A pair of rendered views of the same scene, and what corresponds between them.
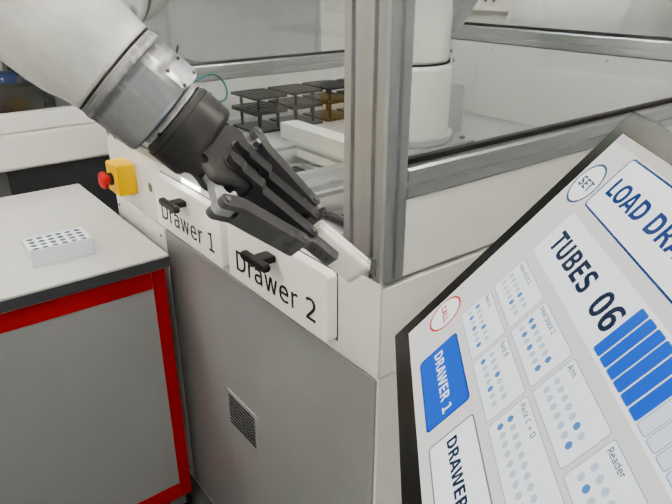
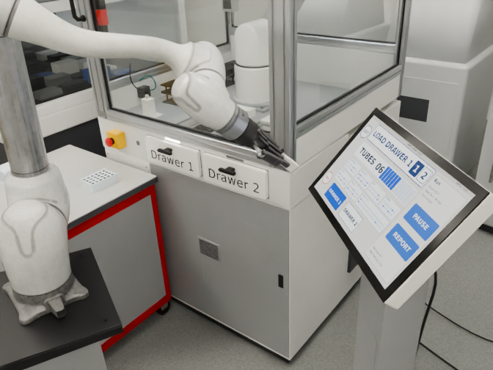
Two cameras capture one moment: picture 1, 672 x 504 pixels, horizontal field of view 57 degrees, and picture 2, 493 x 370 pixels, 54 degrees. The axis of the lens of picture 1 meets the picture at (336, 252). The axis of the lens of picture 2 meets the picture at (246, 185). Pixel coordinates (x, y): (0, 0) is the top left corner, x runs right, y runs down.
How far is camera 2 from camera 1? 86 cm
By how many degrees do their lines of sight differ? 13
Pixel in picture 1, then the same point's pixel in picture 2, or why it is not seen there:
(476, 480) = (356, 214)
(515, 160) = (328, 115)
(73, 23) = (223, 107)
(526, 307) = (356, 170)
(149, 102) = (241, 126)
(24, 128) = not seen: hidden behind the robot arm
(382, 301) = (290, 178)
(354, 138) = (274, 118)
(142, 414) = (148, 260)
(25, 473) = not seen: hidden behind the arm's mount
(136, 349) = (144, 226)
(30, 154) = not seen: hidden behind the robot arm
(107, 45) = (230, 111)
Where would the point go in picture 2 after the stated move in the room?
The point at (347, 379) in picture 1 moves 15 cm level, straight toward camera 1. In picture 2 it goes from (274, 213) to (287, 236)
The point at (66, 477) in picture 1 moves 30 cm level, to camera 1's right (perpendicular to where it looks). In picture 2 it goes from (119, 297) to (188, 283)
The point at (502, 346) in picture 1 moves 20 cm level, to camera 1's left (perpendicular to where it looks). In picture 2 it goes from (352, 182) to (282, 194)
